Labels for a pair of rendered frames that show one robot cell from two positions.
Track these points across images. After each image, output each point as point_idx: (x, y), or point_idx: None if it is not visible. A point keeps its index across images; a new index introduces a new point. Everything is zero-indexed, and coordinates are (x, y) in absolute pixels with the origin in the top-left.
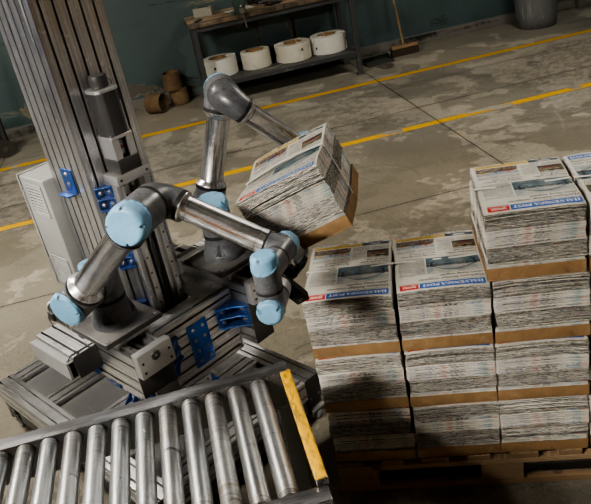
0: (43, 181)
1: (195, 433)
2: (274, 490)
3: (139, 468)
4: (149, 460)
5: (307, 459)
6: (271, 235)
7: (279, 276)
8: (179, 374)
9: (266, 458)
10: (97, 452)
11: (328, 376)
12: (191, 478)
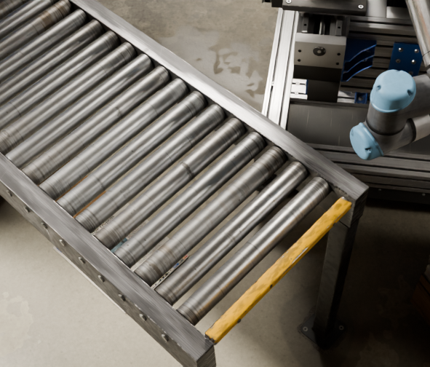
0: None
1: (216, 174)
2: (369, 237)
3: (150, 158)
4: (164, 159)
5: (425, 243)
6: None
7: (396, 120)
8: (343, 81)
9: (400, 204)
10: (150, 108)
11: None
12: (161, 211)
